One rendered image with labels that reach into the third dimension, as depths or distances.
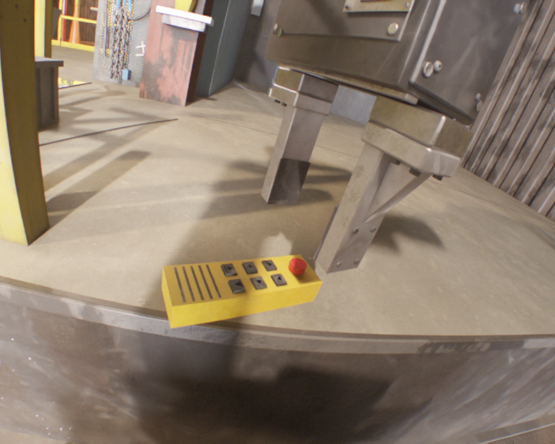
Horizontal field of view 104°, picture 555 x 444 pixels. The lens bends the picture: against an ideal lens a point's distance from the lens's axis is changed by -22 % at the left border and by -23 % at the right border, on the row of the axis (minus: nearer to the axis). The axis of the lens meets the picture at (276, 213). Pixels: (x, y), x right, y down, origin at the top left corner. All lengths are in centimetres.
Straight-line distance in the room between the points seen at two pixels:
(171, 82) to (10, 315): 155
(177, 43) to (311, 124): 152
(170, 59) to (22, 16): 142
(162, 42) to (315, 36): 161
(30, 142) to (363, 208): 46
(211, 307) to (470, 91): 37
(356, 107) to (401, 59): 480
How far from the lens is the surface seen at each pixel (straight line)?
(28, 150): 50
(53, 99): 118
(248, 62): 684
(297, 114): 36
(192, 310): 37
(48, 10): 132
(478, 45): 27
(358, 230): 28
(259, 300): 41
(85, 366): 59
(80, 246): 52
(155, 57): 187
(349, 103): 494
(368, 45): 23
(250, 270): 42
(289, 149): 37
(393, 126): 24
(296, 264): 45
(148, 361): 51
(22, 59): 47
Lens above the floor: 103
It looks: 27 degrees down
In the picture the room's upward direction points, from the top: 18 degrees clockwise
